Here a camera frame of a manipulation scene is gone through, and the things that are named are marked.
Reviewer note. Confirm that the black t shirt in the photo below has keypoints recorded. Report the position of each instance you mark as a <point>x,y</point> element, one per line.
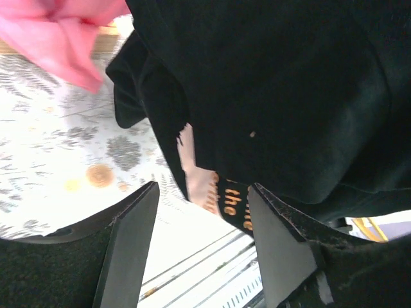
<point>310,99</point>

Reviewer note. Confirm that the floral table mat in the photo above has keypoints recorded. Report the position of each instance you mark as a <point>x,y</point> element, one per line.
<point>64,158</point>

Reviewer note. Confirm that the yellow hanger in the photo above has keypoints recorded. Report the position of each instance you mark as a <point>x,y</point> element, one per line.
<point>370,229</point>

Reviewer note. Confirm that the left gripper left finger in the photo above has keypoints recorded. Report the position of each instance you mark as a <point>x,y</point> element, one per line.
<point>96,262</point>

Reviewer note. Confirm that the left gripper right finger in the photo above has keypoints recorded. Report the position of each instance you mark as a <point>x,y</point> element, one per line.
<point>304,263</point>

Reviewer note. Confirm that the aluminium rail frame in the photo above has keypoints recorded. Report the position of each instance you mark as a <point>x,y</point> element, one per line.
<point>221,271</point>

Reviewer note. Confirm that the pink t shirt on hanger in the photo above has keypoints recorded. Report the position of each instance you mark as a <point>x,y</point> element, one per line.
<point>21,17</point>

